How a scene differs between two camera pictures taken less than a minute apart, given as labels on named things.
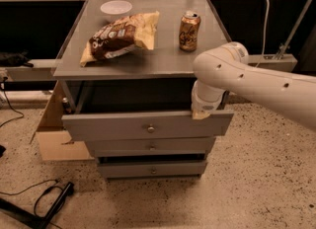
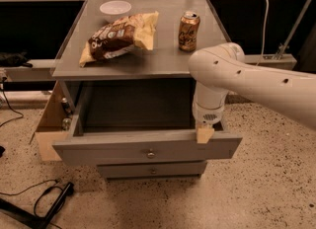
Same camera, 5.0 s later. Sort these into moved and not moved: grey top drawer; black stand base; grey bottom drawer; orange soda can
Moved: grey top drawer
Not moved: orange soda can; grey bottom drawer; black stand base
